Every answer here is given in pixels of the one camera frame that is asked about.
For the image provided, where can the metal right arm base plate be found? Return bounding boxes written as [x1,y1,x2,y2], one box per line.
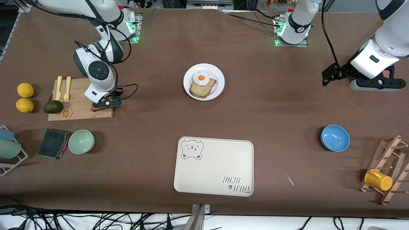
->
[118,12,143,44]

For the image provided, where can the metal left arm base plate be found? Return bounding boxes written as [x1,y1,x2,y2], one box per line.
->
[273,15,309,48]

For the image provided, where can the yellow plastic knife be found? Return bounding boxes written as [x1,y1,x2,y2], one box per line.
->
[55,76,63,101]

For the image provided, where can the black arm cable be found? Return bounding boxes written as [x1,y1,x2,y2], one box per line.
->
[74,19,139,100]
[320,0,340,68]

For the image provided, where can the pale green bowl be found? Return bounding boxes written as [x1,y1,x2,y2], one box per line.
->
[68,129,96,155]

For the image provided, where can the black cable bundle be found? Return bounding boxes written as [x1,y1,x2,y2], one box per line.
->
[0,204,193,230]

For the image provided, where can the white round plate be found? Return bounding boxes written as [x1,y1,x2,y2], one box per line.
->
[183,63,225,101]

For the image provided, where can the black table cable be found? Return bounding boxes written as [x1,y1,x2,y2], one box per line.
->
[222,12,279,27]

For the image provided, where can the brown bread slice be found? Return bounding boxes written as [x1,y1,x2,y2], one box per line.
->
[92,102,114,112]
[189,78,217,99]

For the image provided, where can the wooden cutting board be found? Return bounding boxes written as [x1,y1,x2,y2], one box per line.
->
[48,76,116,122]

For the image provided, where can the blue bowl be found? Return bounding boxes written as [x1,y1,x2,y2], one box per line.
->
[320,124,351,152]

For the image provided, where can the toy fried egg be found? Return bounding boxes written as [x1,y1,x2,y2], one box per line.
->
[192,71,211,86]

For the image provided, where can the dark green avocado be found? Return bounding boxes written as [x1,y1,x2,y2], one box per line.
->
[43,100,64,114]

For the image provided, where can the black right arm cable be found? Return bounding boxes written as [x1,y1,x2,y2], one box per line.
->
[74,19,139,100]

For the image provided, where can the dark grey folded cloth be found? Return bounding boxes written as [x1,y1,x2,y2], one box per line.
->
[37,128,70,159]

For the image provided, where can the wooden peg rack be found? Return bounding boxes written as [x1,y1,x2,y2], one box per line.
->
[359,134,409,206]

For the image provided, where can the yellow plastic fork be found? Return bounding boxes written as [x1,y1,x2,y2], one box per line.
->
[64,76,72,104]

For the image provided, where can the light blue cup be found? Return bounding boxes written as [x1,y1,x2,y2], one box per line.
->
[0,128,15,142]

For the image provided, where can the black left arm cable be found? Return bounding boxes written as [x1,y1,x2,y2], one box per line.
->
[320,0,340,68]

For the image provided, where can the white wire cup rack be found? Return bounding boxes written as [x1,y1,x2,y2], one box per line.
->
[0,125,29,177]

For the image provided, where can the grey metal bracket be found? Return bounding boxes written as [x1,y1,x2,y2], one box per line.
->
[191,203,211,230]

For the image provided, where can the yellow cup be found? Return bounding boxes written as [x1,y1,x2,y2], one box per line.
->
[364,169,393,192]

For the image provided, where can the yellow lemon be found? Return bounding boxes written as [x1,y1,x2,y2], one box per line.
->
[16,98,35,114]
[17,83,35,98]

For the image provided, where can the cream bear print tray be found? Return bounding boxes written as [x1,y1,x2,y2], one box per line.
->
[173,136,255,197]

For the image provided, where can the pale green cup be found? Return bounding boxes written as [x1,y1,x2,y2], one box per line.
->
[0,139,22,160]

